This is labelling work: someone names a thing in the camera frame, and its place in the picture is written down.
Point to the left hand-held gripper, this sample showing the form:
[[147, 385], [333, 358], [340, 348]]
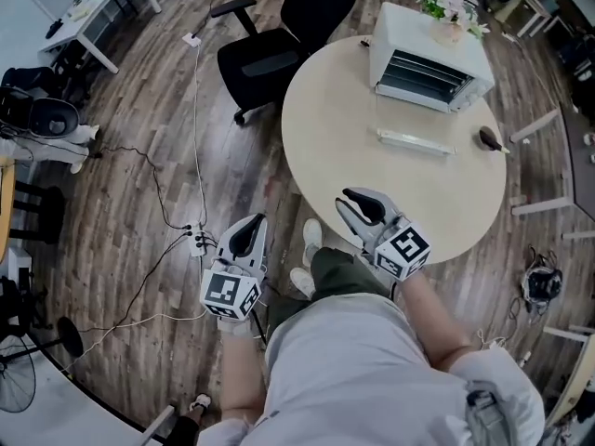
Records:
[[228, 291]]

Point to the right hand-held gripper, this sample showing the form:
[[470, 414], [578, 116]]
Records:
[[402, 249]]

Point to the metal baking tray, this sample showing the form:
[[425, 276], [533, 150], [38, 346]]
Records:
[[418, 92]]

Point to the white toaster oven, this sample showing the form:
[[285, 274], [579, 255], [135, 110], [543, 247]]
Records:
[[418, 30]]

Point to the person's left forearm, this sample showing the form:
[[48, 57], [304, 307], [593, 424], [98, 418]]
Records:
[[241, 370]]

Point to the person's right forearm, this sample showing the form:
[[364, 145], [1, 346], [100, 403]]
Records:
[[432, 318]]

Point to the black oven power plug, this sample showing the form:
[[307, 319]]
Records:
[[366, 42]]

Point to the white power strip with plugs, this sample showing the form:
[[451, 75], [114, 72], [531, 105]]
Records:
[[195, 240]]

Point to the person's white shoe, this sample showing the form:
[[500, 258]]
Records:
[[312, 240], [302, 281]]

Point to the person's dark green trousers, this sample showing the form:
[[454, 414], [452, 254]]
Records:
[[334, 272]]

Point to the person's light grey shirt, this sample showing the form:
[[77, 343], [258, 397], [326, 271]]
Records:
[[353, 370]]

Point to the black office chair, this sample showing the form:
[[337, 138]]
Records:
[[265, 58]]

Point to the black round fan base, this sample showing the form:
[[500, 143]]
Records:
[[70, 335]]

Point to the black stool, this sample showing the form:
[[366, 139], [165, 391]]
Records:
[[42, 212]]

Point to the small white power strip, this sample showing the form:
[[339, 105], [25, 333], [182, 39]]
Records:
[[191, 39]]

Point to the vase of pale flowers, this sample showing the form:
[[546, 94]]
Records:
[[453, 17]]

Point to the dark desk with grey legs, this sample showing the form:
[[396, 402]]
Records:
[[578, 156]]

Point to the black and white machine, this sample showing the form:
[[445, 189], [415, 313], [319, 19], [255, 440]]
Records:
[[51, 128]]

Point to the small white box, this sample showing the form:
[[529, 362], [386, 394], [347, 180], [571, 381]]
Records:
[[19, 260]]

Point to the black standing fan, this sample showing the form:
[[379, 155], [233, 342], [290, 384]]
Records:
[[16, 374]]

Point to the light wooden desk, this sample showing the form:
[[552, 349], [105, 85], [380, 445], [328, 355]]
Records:
[[572, 388]]

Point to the white rectangular desk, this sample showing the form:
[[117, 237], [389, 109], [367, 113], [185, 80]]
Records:
[[93, 12]]

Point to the pale papers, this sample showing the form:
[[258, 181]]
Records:
[[86, 5]]

